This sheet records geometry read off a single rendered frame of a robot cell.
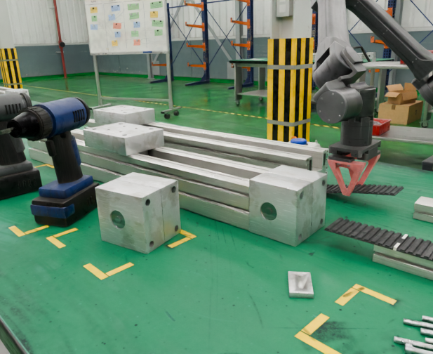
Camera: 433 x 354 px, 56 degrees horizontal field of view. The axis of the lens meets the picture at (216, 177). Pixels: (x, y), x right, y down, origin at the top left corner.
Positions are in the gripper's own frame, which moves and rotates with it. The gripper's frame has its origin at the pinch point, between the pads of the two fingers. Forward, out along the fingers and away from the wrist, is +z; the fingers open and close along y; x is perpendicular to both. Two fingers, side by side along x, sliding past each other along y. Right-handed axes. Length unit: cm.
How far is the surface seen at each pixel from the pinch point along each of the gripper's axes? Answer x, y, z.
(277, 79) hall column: -191, -270, 6
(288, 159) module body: -11.8, 5.0, -5.3
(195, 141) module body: -38.0, 5.1, -5.7
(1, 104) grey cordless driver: -60, 40, -18
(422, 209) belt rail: 13.7, 2.0, 0.6
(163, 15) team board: -436, -349, -71
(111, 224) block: -22.5, 41.1, -1.0
